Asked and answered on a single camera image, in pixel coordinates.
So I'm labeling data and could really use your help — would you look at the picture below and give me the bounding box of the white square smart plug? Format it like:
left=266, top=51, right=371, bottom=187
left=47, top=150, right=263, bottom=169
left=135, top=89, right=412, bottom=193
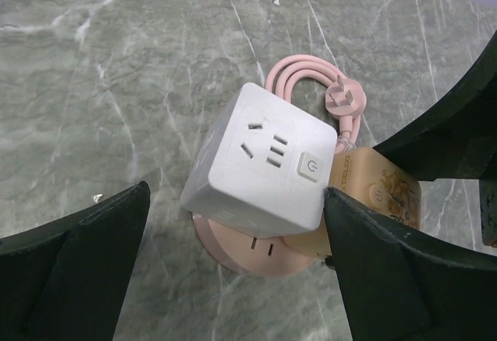
left=180, top=83, right=338, bottom=238

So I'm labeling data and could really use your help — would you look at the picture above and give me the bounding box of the pink round power socket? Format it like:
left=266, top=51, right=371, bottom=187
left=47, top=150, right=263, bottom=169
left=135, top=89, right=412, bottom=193
left=193, top=214, right=332, bottom=277

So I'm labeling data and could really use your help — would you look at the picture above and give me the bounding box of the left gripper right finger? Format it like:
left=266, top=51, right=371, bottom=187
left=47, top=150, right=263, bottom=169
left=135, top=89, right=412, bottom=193
left=324, top=188, right=496, bottom=340

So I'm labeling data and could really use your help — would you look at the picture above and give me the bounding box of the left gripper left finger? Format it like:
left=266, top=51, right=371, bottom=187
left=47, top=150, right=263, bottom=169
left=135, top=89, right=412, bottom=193
left=1, top=181, right=151, bottom=340

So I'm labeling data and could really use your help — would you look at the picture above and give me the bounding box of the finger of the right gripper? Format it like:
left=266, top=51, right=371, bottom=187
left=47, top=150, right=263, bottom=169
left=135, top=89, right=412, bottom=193
left=374, top=36, right=496, bottom=181

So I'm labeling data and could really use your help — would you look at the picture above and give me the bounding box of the pink cable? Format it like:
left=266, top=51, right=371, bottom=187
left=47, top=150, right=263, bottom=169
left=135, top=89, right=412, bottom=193
left=263, top=54, right=368, bottom=155

